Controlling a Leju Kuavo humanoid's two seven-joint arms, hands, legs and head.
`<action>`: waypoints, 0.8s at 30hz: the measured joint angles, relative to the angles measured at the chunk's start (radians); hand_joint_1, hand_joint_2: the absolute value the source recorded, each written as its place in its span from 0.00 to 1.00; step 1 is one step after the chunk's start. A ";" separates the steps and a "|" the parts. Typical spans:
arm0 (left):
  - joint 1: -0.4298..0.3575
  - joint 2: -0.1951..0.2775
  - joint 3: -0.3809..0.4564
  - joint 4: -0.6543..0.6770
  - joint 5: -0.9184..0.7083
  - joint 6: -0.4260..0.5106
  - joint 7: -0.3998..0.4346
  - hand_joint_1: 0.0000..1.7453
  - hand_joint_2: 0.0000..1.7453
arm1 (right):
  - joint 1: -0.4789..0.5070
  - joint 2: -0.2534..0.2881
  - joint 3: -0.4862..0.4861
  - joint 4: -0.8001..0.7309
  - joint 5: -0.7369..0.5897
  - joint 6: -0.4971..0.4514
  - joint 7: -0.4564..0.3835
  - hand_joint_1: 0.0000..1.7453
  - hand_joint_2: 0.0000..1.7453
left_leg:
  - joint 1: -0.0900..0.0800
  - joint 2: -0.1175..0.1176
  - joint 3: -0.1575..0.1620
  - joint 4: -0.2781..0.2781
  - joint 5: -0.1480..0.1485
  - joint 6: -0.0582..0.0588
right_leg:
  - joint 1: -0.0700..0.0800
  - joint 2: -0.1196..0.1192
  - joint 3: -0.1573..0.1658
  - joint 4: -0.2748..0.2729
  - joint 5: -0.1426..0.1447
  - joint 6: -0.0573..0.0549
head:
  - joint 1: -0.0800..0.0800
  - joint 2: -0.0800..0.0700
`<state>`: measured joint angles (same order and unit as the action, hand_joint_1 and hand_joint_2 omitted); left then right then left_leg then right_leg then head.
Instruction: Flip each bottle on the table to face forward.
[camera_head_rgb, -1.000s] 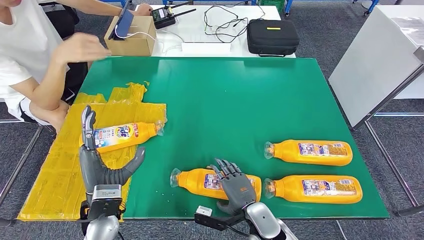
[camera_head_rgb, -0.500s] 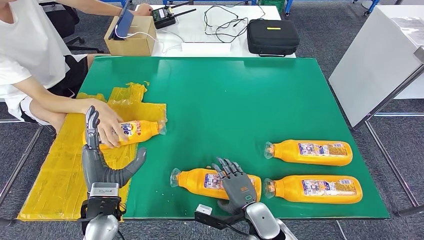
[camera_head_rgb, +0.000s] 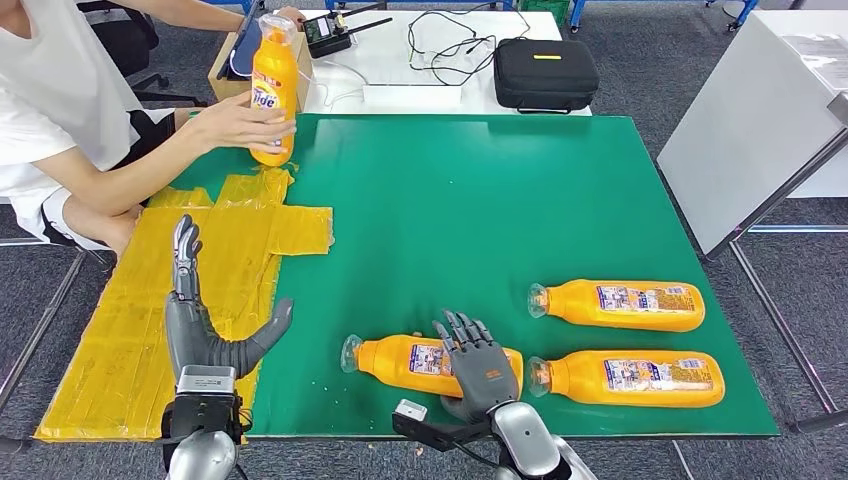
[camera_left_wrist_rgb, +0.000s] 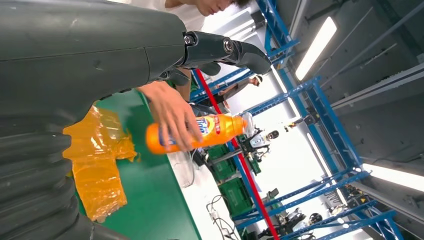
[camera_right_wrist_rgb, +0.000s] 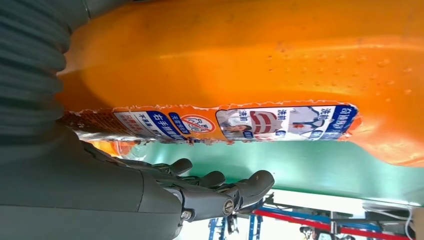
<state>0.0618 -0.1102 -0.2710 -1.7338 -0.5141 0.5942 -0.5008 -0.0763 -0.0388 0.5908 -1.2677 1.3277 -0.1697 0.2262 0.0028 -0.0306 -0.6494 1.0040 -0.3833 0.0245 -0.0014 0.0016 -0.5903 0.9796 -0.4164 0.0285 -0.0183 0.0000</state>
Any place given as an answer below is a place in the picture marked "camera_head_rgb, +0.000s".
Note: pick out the person's right hand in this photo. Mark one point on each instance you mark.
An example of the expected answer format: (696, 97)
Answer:
(225, 126)

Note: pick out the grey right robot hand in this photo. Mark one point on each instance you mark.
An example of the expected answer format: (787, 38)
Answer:
(484, 378)

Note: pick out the person's left hand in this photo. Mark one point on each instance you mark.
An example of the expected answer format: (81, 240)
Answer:
(299, 16)

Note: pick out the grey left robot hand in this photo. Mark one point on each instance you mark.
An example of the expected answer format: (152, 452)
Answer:
(199, 331)

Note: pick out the orange Tide detergent bottle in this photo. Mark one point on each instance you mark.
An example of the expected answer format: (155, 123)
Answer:
(391, 361)
(272, 73)
(623, 306)
(629, 381)

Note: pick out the person's right forearm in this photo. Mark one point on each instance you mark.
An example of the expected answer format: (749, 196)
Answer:
(126, 166)

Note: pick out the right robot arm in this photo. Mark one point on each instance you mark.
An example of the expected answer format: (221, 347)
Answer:
(526, 444)

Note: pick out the black radio controller with antennas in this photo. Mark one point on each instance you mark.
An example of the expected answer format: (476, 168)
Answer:
(324, 36)

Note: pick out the brown cardboard box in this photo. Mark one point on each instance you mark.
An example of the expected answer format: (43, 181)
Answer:
(228, 89)

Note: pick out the yellow taped cardboard sheet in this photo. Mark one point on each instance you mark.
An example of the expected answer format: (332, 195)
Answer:
(132, 331)

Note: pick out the blue tablet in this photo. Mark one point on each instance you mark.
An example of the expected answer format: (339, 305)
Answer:
(242, 53)

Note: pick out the white desk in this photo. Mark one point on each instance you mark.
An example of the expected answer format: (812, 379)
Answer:
(384, 60)

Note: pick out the black office chair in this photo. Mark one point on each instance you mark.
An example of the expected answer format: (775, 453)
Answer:
(126, 40)

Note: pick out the green topped work table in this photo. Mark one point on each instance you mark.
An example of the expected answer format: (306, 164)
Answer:
(464, 199)

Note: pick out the person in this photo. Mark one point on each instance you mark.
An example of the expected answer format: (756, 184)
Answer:
(40, 132)

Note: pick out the green plastic crate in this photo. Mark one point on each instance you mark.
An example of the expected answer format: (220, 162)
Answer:
(545, 8)

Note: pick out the black carrying case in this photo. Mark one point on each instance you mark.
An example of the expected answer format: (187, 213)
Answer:
(545, 76)

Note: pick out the white tilted panel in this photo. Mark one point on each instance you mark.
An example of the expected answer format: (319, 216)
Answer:
(748, 132)

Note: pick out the white side table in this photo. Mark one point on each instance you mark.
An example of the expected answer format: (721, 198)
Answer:
(805, 23)

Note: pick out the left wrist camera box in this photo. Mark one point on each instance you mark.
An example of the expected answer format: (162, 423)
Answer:
(205, 381)

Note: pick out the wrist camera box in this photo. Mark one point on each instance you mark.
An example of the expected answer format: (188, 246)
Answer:
(205, 381)
(411, 411)

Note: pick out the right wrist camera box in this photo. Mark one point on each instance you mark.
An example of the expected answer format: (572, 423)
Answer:
(411, 411)

